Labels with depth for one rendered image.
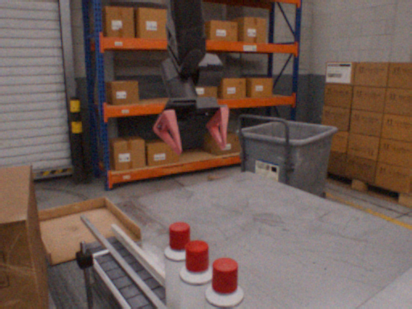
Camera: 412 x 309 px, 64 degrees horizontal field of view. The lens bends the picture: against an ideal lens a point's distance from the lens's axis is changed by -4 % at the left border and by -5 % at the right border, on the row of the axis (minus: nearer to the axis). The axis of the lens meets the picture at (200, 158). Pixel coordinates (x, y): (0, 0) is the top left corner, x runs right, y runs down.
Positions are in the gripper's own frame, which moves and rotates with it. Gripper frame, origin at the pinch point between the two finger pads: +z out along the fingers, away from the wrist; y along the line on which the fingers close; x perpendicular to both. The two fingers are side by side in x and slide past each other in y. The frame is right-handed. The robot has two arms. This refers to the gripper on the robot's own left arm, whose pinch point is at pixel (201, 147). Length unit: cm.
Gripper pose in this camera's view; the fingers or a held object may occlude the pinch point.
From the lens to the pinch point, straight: 65.1
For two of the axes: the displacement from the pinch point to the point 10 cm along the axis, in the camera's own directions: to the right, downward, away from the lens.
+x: -4.0, 4.4, 8.0
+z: 3.1, 8.9, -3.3
